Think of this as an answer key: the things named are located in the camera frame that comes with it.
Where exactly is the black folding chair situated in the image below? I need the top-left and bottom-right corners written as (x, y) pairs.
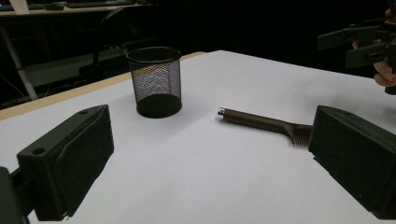
top-left (78, 7), bottom-right (157, 82)

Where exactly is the light desk with white leg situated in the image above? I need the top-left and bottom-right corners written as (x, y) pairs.
top-left (0, 0), bottom-right (157, 101)

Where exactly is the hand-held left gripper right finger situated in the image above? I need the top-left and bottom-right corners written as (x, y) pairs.
top-left (307, 105), bottom-right (396, 220)

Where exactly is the black keyboard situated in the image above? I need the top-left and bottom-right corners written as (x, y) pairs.
top-left (66, 0), bottom-right (136, 9)

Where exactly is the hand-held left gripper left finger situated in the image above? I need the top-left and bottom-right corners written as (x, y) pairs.
top-left (17, 105), bottom-right (115, 221)

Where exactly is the black mesh pen holder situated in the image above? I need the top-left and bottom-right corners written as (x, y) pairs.
top-left (125, 46), bottom-right (183, 119)

